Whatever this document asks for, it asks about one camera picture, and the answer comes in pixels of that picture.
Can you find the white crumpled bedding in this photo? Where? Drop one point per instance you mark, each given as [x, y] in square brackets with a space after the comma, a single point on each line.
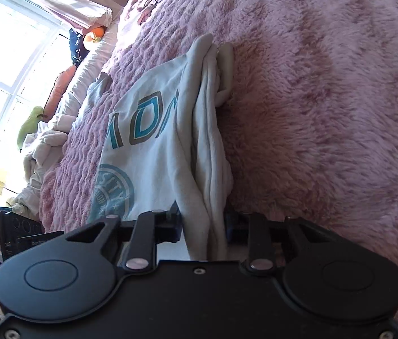
[42, 149]

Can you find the pink fluffy bed blanket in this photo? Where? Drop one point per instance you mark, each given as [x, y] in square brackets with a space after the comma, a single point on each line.
[311, 127]

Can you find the black hair accessory on bed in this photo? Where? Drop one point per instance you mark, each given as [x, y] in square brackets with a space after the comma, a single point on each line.
[147, 10]

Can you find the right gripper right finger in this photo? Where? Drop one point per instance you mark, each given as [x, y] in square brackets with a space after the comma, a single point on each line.
[249, 241]

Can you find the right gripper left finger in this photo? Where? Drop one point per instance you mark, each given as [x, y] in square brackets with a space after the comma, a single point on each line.
[150, 229]

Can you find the white sweatshirt with print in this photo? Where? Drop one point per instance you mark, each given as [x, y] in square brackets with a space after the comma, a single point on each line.
[163, 148]

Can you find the green plush toy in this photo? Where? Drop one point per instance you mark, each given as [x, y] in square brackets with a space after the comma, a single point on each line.
[30, 125]

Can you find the orange plush toy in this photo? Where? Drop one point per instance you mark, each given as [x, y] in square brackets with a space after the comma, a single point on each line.
[93, 38]

